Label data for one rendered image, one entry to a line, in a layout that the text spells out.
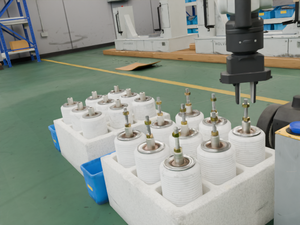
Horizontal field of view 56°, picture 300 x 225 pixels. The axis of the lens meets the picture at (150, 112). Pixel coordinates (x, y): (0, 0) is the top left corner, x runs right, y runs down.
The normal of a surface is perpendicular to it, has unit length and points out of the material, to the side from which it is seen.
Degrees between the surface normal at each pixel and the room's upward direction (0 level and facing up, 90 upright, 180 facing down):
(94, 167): 88
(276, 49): 90
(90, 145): 90
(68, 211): 0
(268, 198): 90
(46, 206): 0
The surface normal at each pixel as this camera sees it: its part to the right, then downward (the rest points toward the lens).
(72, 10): 0.56, 0.19
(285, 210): -0.83, 0.27
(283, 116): -0.67, -0.47
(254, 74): -0.11, 0.33
